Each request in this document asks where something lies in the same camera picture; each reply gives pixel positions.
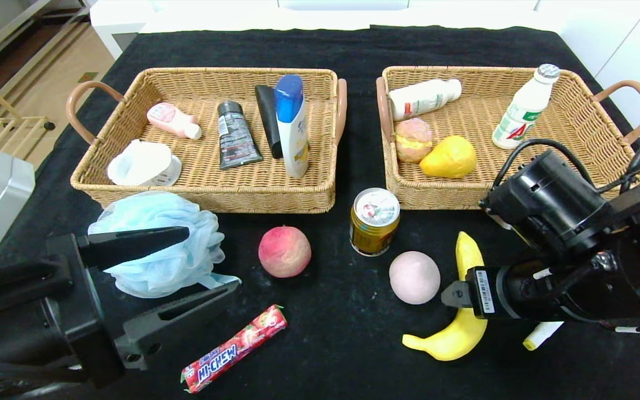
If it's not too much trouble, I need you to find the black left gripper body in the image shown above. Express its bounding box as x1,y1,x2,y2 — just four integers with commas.
26,233,126,390

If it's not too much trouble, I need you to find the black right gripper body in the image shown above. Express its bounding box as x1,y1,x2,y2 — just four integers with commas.
465,266,523,319

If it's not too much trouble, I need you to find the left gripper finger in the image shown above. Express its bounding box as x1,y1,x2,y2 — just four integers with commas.
77,226,190,271
114,281,240,371

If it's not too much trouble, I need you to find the pale pink round ball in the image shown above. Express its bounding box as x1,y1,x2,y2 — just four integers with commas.
389,251,441,305

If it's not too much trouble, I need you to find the yellow banana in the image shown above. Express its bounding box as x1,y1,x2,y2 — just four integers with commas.
402,231,488,362

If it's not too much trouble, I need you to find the gold drink can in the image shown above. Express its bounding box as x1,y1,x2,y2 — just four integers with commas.
349,188,401,257

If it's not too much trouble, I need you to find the white milk bottle green label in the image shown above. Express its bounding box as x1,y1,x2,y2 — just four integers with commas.
492,63,561,150

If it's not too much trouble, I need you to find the light blue bath loofah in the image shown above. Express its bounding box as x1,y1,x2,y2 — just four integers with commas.
88,191,241,299

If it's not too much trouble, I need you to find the red Hi-Chew candy pack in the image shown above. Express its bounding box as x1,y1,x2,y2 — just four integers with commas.
181,304,288,394

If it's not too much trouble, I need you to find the white marker yellow cap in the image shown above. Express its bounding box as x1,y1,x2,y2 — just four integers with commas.
523,321,565,352

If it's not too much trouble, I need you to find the white round plastic container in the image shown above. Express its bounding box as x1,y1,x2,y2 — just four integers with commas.
107,139,182,187

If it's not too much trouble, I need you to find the black tablecloth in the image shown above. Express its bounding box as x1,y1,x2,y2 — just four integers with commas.
0,25,640,400

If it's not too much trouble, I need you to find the pink peach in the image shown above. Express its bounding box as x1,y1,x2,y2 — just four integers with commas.
258,226,312,278

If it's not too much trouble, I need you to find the small pink lotion bottle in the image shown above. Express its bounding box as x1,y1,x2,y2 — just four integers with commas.
147,102,203,140

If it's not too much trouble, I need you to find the yellow pear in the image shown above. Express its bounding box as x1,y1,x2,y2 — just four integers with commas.
419,135,478,179

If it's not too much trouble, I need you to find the grey squeeze tube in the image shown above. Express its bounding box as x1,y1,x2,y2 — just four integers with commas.
217,101,264,170

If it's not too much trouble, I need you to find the pink cream puff bun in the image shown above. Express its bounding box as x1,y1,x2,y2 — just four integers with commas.
395,117,434,164

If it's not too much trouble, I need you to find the beige wooden rack on wheels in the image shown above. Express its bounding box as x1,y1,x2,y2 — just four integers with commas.
0,63,57,167

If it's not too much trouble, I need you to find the black squeeze tube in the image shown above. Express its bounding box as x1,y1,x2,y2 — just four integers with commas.
254,84,284,159

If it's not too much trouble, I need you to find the white bottle with red label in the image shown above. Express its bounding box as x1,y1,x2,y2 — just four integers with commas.
389,78,463,122

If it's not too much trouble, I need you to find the white shampoo bottle blue cap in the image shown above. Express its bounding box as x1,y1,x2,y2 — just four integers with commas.
274,74,310,179

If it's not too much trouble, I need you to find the white table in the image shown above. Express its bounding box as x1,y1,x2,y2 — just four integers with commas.
89,0,554,61

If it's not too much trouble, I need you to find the white cabinet front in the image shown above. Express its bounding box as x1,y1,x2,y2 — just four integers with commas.
534,0,640,181

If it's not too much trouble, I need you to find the wicker basket with brown handles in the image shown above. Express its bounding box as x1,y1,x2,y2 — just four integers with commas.
66,67,348,214
376,66,640,211

